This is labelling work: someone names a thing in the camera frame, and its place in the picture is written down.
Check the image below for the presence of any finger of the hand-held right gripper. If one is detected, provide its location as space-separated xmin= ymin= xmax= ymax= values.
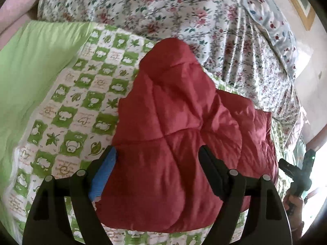
xmin=278 ymin=158 xmax=299 ymax=182

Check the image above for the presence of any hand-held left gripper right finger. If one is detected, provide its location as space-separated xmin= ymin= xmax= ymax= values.
xmin=198 ymin=145 xmax=292 ymax=245

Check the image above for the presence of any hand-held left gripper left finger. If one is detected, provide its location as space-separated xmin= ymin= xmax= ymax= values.
xmin=22 ymin=145 xmax=118 ymax=245

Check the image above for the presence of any red quilted jacket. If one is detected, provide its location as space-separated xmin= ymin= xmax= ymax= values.
xmin=96 ymin=38 xmax=279 ymax=234

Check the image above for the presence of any person's right hand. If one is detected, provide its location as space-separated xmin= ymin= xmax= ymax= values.
xmin=283 ymin=188 xmax=306 ymax=236

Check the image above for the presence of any green checked printed blanket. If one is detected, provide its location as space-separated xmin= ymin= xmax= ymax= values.
xmin=0 ymin=22 xmax=294 ymax=245

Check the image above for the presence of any light green sheet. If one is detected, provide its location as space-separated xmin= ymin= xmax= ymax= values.
xmin=0 ymin=20 xmax=95 ymax=176

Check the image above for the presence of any blue floral pillow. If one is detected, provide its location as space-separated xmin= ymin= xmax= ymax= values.
xmin=240 ymin=0 xmax=300 ymax=80

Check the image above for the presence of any red floral white quilt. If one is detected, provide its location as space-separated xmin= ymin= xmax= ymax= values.
xmin=37 ymin=0 xmax=307 ymax=123

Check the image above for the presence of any pink quilt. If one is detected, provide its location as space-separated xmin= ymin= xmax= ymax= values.
xmin=0 ymin=0 xmax=49 ymax=48

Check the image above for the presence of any framed wall picture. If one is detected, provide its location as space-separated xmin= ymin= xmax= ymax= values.
xmin=276 ymin=0 xmax=316 ymax=31

